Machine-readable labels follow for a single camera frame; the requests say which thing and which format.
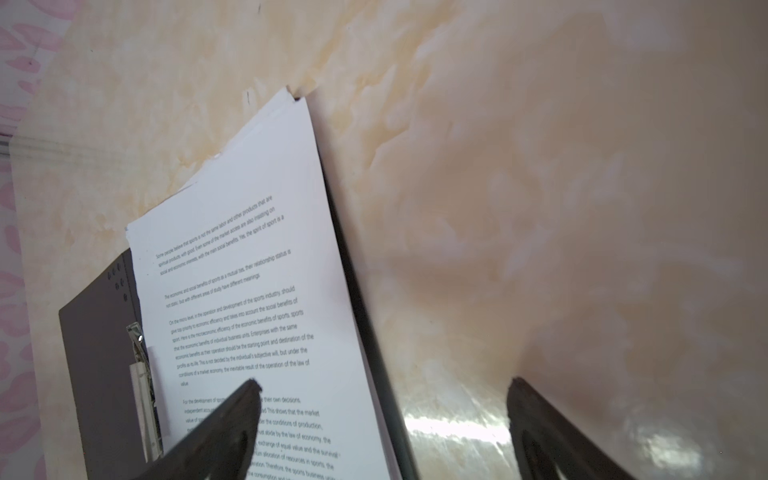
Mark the blue black file folder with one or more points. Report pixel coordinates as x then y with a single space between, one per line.
115 398

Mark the green highlighted paper sheet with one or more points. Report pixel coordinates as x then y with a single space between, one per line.
239 276

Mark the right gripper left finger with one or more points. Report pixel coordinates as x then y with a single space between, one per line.
221 446

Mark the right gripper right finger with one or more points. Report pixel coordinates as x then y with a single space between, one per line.
547 445

